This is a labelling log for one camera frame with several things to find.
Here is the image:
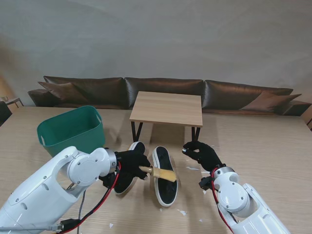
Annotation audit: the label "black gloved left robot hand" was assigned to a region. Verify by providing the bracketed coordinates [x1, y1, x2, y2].
[114, 150, 151, 181]

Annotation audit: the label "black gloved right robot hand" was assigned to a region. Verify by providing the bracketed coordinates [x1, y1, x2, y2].
[182, 141, 224, 173]

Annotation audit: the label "yellow canvas sneaker white laces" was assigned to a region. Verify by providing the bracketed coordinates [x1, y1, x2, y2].
[113, 141, 146, 195]
[152, 145, 180, 208]

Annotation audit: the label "wooden brush pale bristles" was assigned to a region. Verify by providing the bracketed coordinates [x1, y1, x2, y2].
[138, 165, 177, 183]

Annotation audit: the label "small wooden table black legs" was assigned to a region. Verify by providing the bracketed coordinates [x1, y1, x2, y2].
[129, 91, 203, 151]

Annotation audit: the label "green plastic basket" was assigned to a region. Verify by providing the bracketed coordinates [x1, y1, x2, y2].
[36, 105, 106, 158]

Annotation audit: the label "dark brown leather sofa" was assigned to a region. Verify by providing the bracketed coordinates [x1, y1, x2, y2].
[27, 75, 312, 117]

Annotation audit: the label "brown leather cushion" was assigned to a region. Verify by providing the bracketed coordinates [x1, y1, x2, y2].
[240, 91, 302, 112]
[38, 81, 90, 103]

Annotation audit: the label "small wooden side table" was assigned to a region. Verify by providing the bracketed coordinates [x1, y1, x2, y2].
[0, 96, 24, 108]

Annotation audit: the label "red cable on right arm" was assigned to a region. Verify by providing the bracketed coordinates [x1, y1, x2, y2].
[211, 169, 232, 231]

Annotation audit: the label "red cable on arm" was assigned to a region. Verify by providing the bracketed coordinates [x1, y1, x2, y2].
[62, 159, 122, 231]
[211, 169, 232, 231]

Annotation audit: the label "red cable on left arm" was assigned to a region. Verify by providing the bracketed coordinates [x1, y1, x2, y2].
[62, 159, 122, 231]

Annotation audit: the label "grey cable on left arm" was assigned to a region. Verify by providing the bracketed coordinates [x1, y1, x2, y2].
[77, 190, 88, 234]

